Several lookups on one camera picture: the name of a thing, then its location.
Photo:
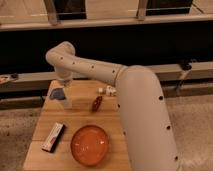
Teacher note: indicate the small flat carton box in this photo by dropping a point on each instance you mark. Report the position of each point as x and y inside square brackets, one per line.
[53, 137]

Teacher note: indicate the orange ceramic bowl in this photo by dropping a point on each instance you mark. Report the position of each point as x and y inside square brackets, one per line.
[89, 145]

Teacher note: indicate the dark red small bottle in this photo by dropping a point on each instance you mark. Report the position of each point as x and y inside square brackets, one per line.
[96, 103]

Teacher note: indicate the wooden table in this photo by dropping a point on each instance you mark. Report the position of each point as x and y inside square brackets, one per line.
[82, 93]

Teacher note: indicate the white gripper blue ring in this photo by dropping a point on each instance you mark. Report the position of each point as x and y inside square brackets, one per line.
[59, 92]

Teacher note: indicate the white box with print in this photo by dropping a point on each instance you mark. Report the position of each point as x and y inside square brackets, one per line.
[110, 91]

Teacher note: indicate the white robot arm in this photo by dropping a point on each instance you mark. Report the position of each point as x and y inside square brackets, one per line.
[145, 120]

